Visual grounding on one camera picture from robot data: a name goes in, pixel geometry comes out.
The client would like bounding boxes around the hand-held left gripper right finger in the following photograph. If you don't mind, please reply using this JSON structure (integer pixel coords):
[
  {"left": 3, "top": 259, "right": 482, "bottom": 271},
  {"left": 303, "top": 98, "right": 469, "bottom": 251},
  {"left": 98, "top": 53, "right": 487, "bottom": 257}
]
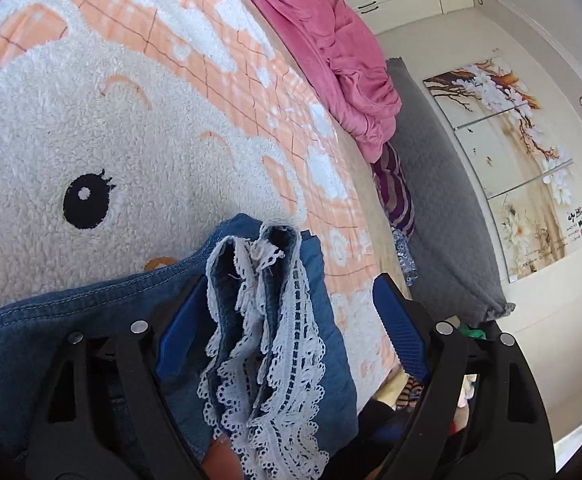
[{"left": 371, "top": 273, "right": 556, "bottom": 480}]

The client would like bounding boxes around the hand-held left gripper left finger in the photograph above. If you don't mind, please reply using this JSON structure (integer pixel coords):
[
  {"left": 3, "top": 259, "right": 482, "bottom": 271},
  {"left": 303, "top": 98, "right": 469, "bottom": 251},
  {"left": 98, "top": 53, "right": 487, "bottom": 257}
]
[{"left": 31, "top": 272, "right": 212, "bottom": 480}]

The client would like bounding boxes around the blue denim pants lace trim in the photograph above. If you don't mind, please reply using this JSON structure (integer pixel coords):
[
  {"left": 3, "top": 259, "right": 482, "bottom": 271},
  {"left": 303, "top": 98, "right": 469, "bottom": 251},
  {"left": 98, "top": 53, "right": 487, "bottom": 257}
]
[{"left": 0, "top": 212, "right": 359, "bottom": 480}]

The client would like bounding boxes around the person's left hand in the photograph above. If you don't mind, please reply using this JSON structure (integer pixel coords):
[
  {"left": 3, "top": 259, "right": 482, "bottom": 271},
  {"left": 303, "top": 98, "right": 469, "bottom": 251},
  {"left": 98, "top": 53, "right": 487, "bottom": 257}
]
[{"left": 202, "top": 434, "right": 244, "bottom": 480}]

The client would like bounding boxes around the blue white floral cloth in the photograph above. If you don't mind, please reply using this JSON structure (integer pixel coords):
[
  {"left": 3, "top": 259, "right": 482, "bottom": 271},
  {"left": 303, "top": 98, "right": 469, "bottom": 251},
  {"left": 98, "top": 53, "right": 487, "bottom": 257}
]
[{"left": 391, "top": 227, "right": 419, "bottom": 286}]

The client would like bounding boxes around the grey quilted headboard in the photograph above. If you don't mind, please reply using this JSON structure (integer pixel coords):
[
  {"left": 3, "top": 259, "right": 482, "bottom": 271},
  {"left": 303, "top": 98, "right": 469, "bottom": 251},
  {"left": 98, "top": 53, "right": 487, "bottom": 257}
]
[{"left": 386, "top": 57, "right": 516, "bottom": 323}]

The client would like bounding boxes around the purple striped pillow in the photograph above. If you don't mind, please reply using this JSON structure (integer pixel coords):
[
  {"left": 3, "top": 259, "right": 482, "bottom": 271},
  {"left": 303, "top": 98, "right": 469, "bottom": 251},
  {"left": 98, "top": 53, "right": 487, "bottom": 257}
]
[{"left": 371, "top": 142, "right": 417, "bottom": 238}]

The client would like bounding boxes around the peach white plush printed blanket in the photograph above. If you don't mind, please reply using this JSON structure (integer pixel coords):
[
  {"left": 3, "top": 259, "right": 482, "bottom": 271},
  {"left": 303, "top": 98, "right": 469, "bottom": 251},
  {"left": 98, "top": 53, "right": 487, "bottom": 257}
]
[{"left": 0, "top": 0, "right": 412, "bottom": 396}]

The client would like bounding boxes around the pink duvet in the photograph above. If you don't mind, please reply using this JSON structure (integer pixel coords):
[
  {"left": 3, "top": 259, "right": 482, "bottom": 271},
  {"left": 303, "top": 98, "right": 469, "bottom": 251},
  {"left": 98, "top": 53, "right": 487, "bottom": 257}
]
[{"left": 208, "top": 0, "right": 403, "bottom": 163}]

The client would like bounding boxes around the floral wall painting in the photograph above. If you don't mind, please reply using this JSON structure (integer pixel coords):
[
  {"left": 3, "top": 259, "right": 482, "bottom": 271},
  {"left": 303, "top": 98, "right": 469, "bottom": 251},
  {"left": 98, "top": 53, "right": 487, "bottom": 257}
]
[{"left": 423, "top": 57, "right": 582, "bottom": 283}]

